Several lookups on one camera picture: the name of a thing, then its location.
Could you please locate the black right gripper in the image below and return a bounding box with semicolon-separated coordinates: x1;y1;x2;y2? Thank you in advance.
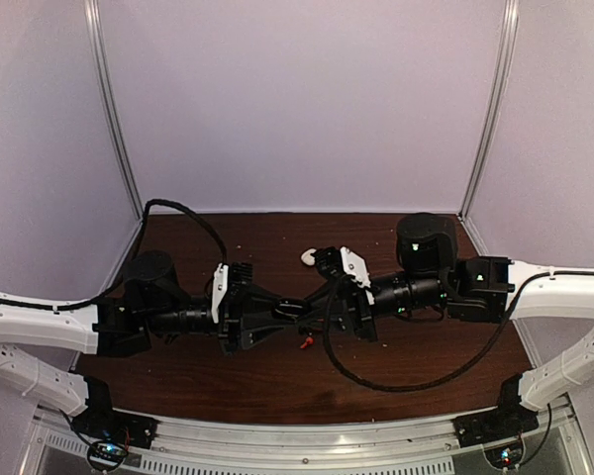
296;271;448;345

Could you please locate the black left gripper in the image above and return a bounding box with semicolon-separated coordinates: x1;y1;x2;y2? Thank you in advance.
145;279;294;355

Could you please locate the white charging case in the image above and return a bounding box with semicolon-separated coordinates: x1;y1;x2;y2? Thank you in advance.
300;248;317;267

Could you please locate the black charging case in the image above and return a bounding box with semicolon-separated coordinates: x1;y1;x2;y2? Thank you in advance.
272;298;311;322

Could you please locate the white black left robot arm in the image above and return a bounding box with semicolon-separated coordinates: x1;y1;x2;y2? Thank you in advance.
0;251;310;439

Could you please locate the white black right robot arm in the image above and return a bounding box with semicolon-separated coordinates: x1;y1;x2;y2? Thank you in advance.
301;213;594;437

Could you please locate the orange earbud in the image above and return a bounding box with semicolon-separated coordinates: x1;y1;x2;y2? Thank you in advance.
300;336;314;349

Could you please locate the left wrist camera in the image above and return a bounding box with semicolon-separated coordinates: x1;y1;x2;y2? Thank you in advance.
210;262;253;324

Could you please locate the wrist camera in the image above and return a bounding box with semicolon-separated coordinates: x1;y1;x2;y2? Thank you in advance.
313;246;371;289
210;262;253;324

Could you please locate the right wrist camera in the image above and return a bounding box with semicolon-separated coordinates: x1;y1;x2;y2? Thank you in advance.
313;246;371;289

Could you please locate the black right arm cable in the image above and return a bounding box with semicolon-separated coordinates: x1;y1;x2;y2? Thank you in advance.
324;276;519;393

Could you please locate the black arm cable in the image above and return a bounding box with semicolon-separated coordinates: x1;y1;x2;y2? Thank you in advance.
53;198;229;313
324;276;519;393

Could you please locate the aluminium front rail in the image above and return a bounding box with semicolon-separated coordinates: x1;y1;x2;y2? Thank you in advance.
29;390;594;475

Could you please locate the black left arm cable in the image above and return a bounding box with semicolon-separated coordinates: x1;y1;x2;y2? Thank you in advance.
53;198;229;313

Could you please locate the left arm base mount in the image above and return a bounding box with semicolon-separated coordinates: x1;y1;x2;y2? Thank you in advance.
62;409;158;473

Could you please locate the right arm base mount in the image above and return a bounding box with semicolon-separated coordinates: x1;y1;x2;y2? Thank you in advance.
452;408;539;472

